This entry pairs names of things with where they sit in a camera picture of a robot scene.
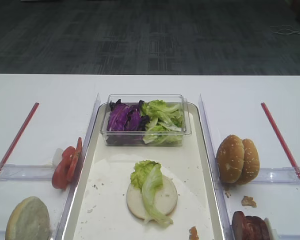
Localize upper right clear rail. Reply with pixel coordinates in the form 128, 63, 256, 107
250, 166, 300, 185

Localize bottom bun slice on tray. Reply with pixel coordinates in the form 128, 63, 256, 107
126, 175, 178, 220

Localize white holder behind tomatoes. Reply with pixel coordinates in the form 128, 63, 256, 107
43, 148, 64, 169

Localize tomato slice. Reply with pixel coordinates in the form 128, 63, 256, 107
66, 137, 83, 182
51, 146, 75, 190

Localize left red tape strip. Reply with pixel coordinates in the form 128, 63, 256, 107
0, 102, 40, 172

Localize purple cabbage leaves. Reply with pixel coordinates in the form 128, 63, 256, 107
106, 99, 150, 146

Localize front tomato slice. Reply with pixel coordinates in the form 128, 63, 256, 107
51, 146, 75, 190

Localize sesame bun rear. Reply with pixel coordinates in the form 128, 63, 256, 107
236, 138, 260, 185

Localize brown crumb on table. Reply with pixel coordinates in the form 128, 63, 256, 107
241, 195, 257, 208

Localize clear plastic salad container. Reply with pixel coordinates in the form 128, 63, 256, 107
100, 94, 192, 147

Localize sesame bun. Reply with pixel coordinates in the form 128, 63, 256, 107
236, 138, 260, 185
216, 134, 245, 184

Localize left long clear divider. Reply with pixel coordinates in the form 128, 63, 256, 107
51, 94, 101, 240

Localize red tape strip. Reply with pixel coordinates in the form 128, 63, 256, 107
0, 102, 40, 172
260, 102, 300, 181

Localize sesame bun front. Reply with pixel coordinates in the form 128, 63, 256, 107
216, 134, 245, 184

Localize right long clear divider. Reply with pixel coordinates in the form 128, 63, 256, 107
198, 94, 234, 240

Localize green lettuce leaf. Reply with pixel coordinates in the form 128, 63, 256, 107
130, 160, 174, 228

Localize pale bun half left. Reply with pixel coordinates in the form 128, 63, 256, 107
5, 196, 50, 240

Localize white holder behind meat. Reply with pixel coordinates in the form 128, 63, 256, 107
264, 217, 280, 240

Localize clear rail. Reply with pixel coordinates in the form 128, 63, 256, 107
0, 163, 55, 181
250, 166, 300, 185

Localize brown crumb on tray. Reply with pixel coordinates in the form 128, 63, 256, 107
189, 226, 199, 240

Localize upper left clear rail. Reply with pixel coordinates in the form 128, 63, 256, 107
0, 163, 55, 181

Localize green shredded lettuce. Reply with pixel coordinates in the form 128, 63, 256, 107
140, 99, 184, 146

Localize long clear divider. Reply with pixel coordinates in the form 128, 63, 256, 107
198, 94, 234, 240
51, 94, 101, 240

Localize stack of meat slices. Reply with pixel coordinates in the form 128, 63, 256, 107
231, 211, 271, 240

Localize rear tomato slice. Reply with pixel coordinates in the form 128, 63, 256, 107
66, 137, 83, 182

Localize right red tape strip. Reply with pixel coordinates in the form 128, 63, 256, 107
260, 102, 300, 181

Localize white cable on floor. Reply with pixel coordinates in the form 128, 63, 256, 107
269, 24, 300, 40

